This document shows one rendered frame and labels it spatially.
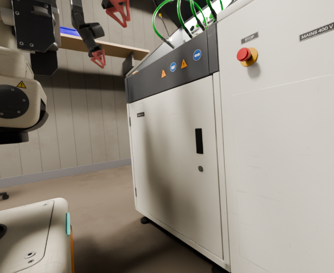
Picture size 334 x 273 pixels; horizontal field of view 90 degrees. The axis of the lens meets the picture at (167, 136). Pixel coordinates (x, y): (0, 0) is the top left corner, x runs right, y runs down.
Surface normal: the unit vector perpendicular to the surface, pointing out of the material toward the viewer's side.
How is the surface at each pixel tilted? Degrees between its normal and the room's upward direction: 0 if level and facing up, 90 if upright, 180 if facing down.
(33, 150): 90
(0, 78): 90
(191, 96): 90
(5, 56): 90
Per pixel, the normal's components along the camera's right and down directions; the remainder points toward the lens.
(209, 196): -0.77, 0.09
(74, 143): 0.51, 0.00
